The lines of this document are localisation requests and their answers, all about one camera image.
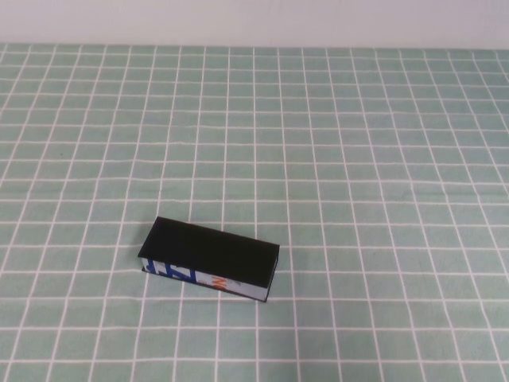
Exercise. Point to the black printed glasses case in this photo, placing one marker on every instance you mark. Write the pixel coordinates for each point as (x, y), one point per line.
(207, 246)

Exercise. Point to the green checked tablecloth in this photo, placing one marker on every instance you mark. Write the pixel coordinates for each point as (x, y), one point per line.
(358, 338)

